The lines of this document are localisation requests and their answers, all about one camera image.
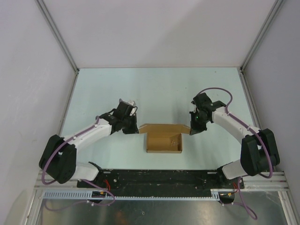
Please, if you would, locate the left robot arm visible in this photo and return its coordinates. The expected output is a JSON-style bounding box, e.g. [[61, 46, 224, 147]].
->
[[39, 99, 139, 188]]

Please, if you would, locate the grey slotted cable duct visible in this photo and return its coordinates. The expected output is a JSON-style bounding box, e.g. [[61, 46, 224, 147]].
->
[[43, 188, 222, 201]]

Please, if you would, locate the aluminium corner post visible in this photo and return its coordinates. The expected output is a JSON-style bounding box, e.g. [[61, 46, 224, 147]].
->
[[240, 0, 284, 71], [34, 0, 79, 74]]

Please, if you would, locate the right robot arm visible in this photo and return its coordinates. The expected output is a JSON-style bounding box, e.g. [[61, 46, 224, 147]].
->
[[189, 92, 280, 188]]

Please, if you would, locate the left aluminium corner post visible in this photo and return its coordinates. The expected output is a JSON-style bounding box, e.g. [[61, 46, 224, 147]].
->
[[34, 0, 79, 74]]

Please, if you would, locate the brown cardboard box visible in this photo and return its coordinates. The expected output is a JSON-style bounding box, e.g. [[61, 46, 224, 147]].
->
[[139, 124, 190, 154]]

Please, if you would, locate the right aluminium corner post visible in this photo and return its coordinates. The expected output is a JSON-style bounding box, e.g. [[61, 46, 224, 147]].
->
[[240, 0, 284, 71]]

